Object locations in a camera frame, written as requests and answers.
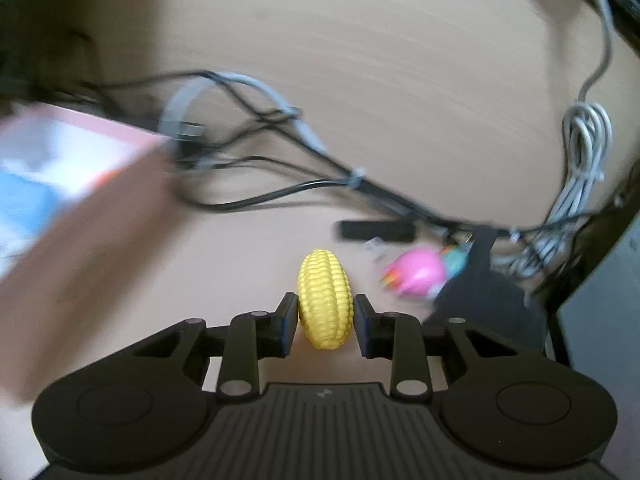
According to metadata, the yellow toy corn cob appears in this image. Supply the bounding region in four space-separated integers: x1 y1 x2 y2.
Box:
297 248 354 350

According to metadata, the grey box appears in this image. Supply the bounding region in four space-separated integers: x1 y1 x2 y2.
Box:
554 230 640 480

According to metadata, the pink pig toy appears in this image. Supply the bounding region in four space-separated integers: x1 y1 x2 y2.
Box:
379 246 475 305

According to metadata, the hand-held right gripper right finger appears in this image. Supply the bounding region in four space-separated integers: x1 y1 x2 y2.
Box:
352 294 520 402

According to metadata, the grey cable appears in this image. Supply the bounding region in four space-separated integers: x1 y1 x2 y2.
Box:
159 72 367 188

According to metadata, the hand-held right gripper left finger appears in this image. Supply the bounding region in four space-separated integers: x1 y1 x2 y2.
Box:
132 291 301 402

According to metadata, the black flat object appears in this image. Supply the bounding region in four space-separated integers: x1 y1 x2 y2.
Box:
424 225 552 362

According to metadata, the black stick adapter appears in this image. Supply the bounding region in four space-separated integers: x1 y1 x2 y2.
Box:
334 218 417 243

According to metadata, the cardboard box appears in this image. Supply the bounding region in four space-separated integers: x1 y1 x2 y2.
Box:
0 101 202 407

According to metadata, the black cable bundle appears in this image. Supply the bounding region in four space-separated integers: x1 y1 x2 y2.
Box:
75 69 551 243

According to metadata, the white coiled power cable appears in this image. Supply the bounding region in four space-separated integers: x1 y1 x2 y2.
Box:
492 0 616 282

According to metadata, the wooden desktop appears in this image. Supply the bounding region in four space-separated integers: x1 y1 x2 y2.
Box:
0 0 640 480

